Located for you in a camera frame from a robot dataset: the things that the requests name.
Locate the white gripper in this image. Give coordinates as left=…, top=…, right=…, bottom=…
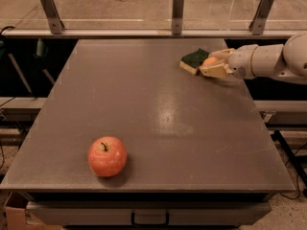
left=200, top=44, right=258, bottom=80

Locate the small orange fruit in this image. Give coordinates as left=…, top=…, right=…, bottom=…
left=202, top=57, right=219, bottom=66

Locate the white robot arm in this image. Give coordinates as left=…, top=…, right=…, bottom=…
left=200, top=32, right=307, bottom=84

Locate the green and yellow sponge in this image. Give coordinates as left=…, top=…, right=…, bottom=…
left=179, top=48, right=209, bottom=75

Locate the red apple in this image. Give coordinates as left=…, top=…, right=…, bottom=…
left=87, top=136, right=128, bottom=177

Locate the clear acrylic barrier panel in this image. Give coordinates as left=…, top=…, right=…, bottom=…
left=9, top=0, right=307, bottom=31

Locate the cardboard box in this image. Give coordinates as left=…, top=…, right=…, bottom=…
left=4, top=193, right=62, bottom=230

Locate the metal rail frame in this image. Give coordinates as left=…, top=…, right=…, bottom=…
left=2, top=29, right=299, bottom=39

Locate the right metal bracket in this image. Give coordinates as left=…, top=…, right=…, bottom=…
left=248, top=0, right=274, bottom=35

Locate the metal bracket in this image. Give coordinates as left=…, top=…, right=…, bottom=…
left=39, top=0, right=64, bottom=35
left=248, top=0, right=274, bottom=35
left=171, top=0, right=184, bottom=35

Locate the middle metal bracket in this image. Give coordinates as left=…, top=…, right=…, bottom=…
left=171, top=0, right=184, bottom=35

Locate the black cable on right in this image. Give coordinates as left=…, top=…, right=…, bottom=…
left=278, top=139, right=307, bottom=200

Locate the grey drawer with handle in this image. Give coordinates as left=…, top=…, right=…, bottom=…
left=27, top=201, right=271, bottom=227

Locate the left metal bracket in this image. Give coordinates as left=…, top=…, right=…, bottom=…
left=39, top=0, right=64, bottom=35

